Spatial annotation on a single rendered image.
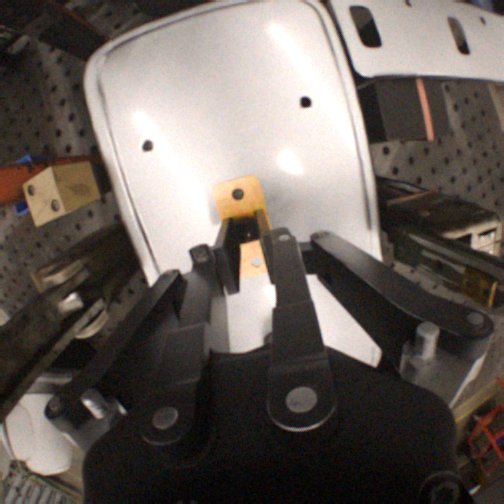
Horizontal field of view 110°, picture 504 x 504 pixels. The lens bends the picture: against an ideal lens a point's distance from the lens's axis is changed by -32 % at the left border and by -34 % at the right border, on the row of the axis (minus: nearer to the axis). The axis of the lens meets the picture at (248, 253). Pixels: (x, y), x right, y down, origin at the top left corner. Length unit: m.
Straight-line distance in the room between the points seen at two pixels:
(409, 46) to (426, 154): 0.40
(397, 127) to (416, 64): 0.07
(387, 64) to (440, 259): 0.17
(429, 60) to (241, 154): 0.20
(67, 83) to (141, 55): 0.44
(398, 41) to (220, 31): 0.16
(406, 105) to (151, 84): 0.23
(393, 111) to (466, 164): 0.49
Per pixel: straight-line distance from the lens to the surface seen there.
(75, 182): 0.21
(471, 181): 0.77
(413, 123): 0.28
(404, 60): 0.27
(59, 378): 0.81
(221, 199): 0.21
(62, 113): 0.66
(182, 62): 0.23
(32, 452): 0.78
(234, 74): 0.22
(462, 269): 0.23
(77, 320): 0.21
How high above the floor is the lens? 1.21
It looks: 68 degrees down
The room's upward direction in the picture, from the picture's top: 178 degrees clockwise
